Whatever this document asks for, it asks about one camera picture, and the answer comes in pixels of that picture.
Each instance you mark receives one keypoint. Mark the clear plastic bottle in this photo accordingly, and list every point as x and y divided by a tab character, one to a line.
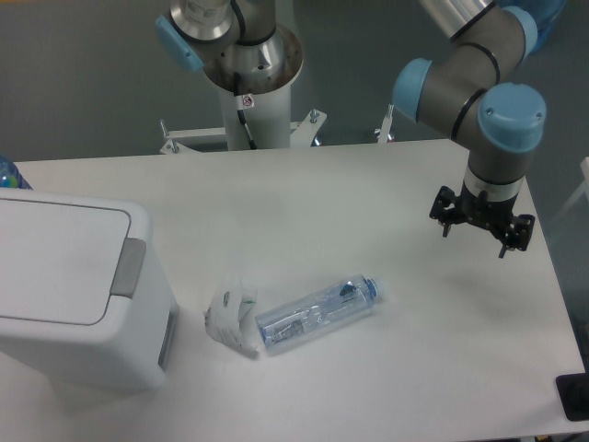
312	316

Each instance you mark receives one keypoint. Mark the white trash can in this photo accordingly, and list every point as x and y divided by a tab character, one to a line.
126	349

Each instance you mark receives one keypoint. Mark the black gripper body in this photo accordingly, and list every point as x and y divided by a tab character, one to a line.
480	211

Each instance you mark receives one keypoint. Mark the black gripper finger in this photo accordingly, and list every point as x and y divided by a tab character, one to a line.
514	232
446	209

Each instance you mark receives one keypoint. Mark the white trash can lid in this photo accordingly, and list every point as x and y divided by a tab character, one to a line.
59	254

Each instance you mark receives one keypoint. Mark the white frame at right edge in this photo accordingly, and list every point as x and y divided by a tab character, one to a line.
580	192

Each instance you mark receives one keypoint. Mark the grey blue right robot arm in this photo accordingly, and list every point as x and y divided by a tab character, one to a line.
468	99

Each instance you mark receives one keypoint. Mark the crumpled white plastic wrapper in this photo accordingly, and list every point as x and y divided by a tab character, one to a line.
231	303

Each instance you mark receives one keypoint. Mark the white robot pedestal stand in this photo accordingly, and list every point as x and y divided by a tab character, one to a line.
251	121

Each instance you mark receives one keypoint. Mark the black clamp at table edge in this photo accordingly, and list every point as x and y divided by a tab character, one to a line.
573	391

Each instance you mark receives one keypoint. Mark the blue water bottle at edge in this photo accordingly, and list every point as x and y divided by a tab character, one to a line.
11	176

